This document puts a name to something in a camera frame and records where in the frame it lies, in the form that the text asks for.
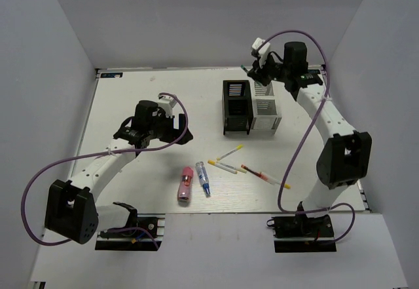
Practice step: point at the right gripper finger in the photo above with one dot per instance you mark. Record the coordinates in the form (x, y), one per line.
(254, 73)
(263, 80)

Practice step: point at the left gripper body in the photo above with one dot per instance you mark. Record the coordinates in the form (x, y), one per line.
(163, 127)

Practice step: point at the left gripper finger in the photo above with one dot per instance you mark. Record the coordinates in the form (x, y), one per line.
(182, 122)
(175, 137)

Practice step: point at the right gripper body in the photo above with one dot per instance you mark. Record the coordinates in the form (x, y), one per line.
(275, 71)

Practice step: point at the green capped pen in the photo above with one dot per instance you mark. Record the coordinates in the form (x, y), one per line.
(246, 70)

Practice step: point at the yellow capped white marker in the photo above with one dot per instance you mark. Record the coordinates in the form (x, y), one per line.
(237, 148)

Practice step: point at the yellow white pen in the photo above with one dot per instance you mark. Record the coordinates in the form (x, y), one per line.
(269, 179)

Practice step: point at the red pen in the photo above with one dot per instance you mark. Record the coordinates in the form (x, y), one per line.
(255, 173)

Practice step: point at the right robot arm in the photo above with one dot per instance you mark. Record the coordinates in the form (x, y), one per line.
(344, 159)

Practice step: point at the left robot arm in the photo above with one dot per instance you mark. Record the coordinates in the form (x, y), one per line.
(71, 209)

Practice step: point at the white slotted pen holder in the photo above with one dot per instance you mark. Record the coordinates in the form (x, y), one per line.
(267, 113)

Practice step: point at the black slotted pen holder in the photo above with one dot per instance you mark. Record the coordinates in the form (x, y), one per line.
(237, 106)

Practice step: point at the blue correction tape pen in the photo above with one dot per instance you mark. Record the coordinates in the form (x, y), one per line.
(203, 178)

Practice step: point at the right blue table label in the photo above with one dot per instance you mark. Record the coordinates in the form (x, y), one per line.
(314, 71)

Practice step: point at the blue table label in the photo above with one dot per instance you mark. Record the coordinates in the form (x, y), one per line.
(111, 75)
(314, 71)

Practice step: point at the pink glue stick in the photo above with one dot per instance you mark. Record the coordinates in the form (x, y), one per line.
(184, 189)

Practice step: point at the left blue table label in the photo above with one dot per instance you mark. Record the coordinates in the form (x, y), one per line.
(111, 75)

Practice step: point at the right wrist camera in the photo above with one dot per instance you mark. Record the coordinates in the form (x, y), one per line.
(259, 50)

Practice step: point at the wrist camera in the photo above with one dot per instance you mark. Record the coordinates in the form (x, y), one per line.
(259, 50)
(167, 103)

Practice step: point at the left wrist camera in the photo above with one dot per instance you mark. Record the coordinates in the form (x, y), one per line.
(167, 103)

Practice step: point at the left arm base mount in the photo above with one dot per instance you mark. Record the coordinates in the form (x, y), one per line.
(147, 238)

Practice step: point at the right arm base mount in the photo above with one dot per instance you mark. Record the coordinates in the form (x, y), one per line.
(299, 234)

